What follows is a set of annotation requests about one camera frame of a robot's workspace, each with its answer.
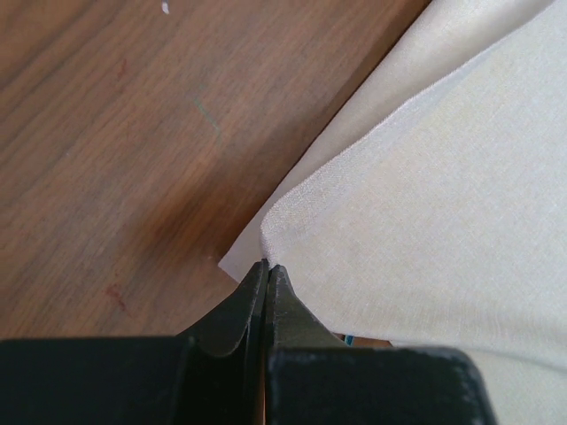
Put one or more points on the iridescent fork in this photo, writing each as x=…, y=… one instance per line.
x=347, y=339

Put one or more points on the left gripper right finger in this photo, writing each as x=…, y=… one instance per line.
x=313, y=377

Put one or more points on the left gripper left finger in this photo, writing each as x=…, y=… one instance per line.
x=208, y=374

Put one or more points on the beige cloth napkin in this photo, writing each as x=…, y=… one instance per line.
x=432, y=209

